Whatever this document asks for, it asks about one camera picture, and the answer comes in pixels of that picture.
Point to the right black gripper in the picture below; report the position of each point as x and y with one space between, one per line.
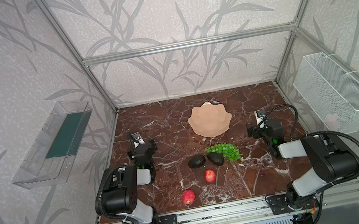
256 130

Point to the green grape bunch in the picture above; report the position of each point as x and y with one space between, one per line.
227 150

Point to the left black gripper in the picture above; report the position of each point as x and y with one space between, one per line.
151 147

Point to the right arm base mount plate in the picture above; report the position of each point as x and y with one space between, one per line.
290 202

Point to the pink scalloped fruit bowl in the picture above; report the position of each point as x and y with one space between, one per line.
210 120

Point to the dark avocado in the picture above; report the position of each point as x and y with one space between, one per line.
196 161
216 158

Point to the clear plastic wall bin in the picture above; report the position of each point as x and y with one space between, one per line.
51 158

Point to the aluminium front rail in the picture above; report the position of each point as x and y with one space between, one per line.
256 209

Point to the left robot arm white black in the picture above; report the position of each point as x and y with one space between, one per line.
117 196

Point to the red apple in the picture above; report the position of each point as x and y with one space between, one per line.
210 176
188 197

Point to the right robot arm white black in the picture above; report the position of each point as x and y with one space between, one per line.
334 159

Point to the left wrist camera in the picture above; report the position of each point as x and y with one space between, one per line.
135 139

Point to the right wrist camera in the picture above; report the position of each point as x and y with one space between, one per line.
260 115

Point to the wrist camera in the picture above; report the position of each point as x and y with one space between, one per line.
260 115
135 139

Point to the white wire mesh basket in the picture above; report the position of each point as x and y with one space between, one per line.
331 92

